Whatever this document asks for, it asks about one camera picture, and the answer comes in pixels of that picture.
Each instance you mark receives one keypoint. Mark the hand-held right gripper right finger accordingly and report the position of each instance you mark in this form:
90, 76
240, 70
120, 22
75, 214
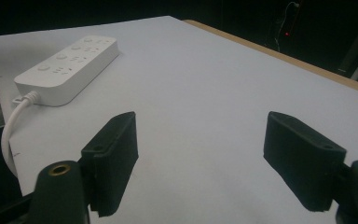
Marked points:
304, 161

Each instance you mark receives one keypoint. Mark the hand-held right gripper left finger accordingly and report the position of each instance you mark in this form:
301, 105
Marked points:
112, 161

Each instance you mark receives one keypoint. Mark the white power strip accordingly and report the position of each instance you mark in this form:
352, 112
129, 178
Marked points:
66, 69

